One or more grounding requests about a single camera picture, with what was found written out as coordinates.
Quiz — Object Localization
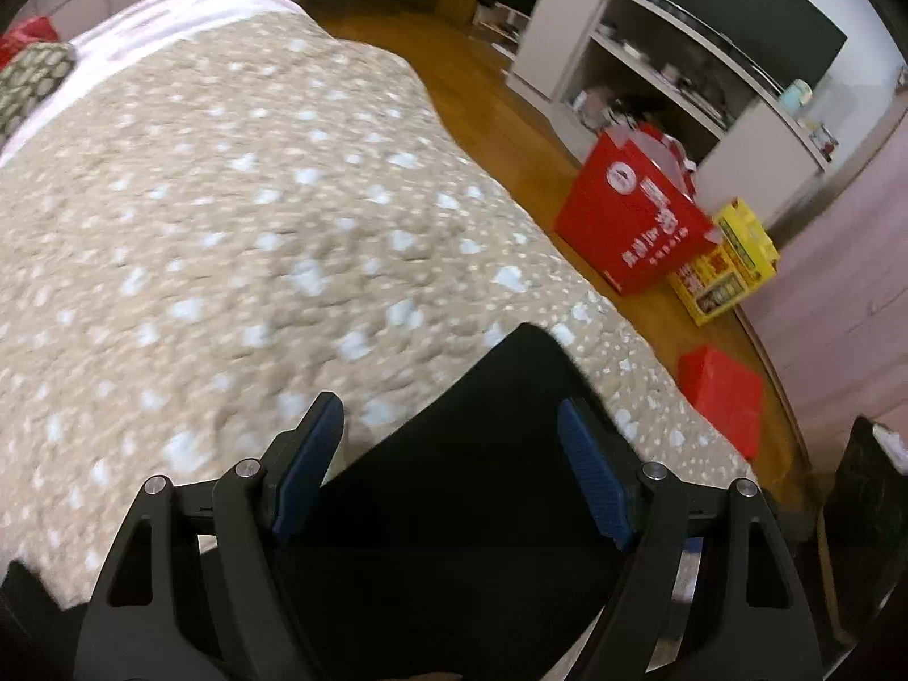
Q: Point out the black pants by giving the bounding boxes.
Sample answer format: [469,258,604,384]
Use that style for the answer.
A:
[2,325,619,679]

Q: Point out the small red box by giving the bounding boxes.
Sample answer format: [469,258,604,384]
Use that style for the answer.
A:
[677,346,763,461]

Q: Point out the yellow cardboard box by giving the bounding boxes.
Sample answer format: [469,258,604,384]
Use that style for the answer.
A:
[668,199,780,327]

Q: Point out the red gift bag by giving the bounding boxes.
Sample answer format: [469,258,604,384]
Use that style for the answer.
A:
[556,123,720,295]

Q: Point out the beige dotted quilt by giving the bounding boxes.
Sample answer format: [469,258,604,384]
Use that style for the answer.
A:
[2,14,745,610]

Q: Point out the white shelf unit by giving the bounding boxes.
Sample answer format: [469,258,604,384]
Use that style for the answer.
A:
[474,0,831,225]

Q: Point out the olive polka dot pillow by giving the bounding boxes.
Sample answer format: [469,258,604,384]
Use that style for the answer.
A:
[0,41,77,145]

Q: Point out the black television screen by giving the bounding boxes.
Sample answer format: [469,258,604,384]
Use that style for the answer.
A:
[653,0,847,93]

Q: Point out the red quilted blanket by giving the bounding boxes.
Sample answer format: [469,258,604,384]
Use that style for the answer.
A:
[0,15,60,69]

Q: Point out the white bed sheet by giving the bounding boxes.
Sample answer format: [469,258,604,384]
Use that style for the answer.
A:
[2,0,303,163]

